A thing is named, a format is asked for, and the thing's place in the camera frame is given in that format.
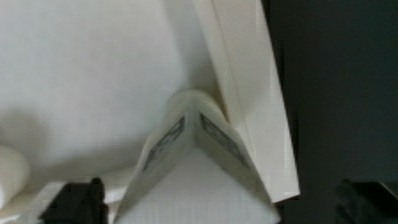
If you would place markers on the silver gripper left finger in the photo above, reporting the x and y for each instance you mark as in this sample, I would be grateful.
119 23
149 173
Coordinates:
69 204

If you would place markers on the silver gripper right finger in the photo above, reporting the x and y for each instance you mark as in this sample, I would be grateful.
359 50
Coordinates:
368 203

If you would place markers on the white table leg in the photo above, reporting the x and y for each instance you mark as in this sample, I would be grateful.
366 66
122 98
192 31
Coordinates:
195 185

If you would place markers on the white square tabletop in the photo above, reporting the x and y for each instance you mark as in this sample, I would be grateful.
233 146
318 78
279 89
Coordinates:
99 56

